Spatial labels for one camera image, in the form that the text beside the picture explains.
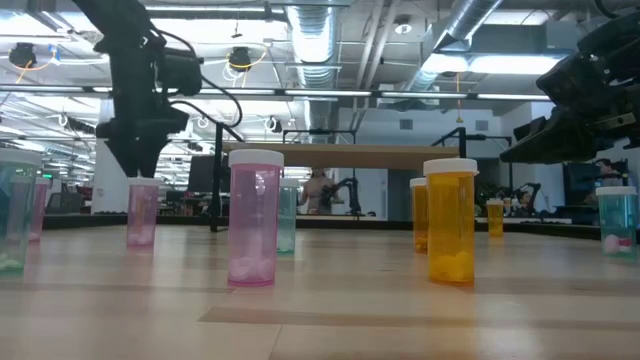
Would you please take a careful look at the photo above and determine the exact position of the black background monitor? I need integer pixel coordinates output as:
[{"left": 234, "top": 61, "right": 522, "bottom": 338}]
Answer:
[
  {"left": 188, "top": 154, "right": 217, "bottom": 194},
  {"left": 562, "top": 159, "right": 630, "bottom": 206}
]

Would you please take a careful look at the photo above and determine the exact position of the white pillar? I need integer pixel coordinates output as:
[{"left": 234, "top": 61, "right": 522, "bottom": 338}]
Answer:
[{"left": 92, "top": 99, "right": 139, "bottom": 215}]

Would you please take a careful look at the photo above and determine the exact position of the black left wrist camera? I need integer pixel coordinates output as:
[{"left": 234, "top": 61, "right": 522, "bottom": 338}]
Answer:
[{"left": 158, "top": 47, "right": 204, "bottom": 98}]

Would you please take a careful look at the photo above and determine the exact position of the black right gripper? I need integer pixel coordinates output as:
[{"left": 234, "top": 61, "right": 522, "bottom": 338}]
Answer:
[{"left": 499, "top": 49, "right": 640, "bottom": 165}]

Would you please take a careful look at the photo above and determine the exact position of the black aluminium table frame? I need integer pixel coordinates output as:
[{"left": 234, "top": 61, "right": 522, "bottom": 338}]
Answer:
[{"left": 42, "top": 212, "right": 604, "bottom": 241}]

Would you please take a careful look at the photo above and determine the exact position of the wooden shelf with black legs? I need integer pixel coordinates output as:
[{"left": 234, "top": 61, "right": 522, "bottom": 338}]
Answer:
[{"left": 209, "top": 122, "right": 469, "bottom": 234}]

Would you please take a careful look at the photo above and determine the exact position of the wide orange pill bottle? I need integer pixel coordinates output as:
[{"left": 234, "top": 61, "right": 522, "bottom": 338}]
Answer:
[{"left": 409, "top": 177, "right": 430, "bottom": 255}]

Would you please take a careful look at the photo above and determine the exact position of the small orange pill bottle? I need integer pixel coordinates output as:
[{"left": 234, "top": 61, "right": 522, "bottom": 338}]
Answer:
[
  {"left": 422, "top": 157, "right": 480, "bottom": 287},
  {"left": 486, "top": 198, "right": 505, "bottom": 238}
]

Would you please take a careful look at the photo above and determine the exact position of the standing person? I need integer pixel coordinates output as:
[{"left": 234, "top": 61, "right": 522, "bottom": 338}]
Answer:
[{"left": 299, "top": 168, "right": 337, "bottom": 216}]

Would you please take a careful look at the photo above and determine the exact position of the silver ventilation duct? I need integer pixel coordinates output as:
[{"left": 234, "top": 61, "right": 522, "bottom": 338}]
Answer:
[
  {"left": 284, "top": 0, "right": 342, "bottom": 146},
  {"left": 399, "top": 0, "right": 506, "bottom": 96}
]

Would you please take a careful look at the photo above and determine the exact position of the yellow hanging cord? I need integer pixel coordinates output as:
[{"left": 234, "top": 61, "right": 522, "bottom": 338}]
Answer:
[{"left": 454, "top": 72, "right": 464, "bottom": 124}]

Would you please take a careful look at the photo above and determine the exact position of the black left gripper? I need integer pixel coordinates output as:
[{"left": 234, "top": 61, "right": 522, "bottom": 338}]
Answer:
[{"left": 95, "top": 84, "right": 190, "bottom": 177}]

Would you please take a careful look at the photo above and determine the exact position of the black ceiling camera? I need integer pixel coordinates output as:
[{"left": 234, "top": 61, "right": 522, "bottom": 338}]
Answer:
[
  {"left": 228, "top": 46, "right": 253, "bottom": 72},
  {"left": 8, "top": 42, "right": 37, "bottom": 69}
]

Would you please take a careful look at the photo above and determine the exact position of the teal pill bottle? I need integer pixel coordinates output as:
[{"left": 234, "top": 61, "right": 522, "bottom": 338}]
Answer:
[
  {"left": 277, "top": 177, "right": 301, "bottom": 255},
  {"left": 0, "top": 148, "right": 43, "bottom": 275},
  {"left": 594, "top": 185, "right": 640, "bottom": 260}
]

